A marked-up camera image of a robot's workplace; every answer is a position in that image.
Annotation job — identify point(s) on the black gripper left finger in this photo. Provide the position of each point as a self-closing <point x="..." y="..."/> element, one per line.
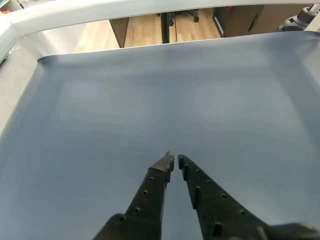
<point x="147" y="200"/>

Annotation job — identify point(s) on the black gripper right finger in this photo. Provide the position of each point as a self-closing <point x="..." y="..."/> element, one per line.
<point x="215" y="207"/>

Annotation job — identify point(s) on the dark blue-grey table mat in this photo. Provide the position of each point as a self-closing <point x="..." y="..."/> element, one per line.
<point x="150" y="100"/>

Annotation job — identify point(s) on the black desk leg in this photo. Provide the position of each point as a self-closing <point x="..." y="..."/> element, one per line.
<point x="165" y="27"/>

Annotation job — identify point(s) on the brown cabinet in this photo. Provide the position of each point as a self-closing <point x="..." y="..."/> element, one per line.
<point x="237" y="22"/>

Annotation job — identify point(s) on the black office chair base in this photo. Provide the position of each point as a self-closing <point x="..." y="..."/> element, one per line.
<point x="192" y="13"/>

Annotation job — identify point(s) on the grey machine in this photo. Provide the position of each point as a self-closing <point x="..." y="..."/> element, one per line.
<point x="297" y="20"/>

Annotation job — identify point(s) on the silver table frame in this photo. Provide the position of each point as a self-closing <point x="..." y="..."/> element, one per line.
<point x="75" y="12"/>

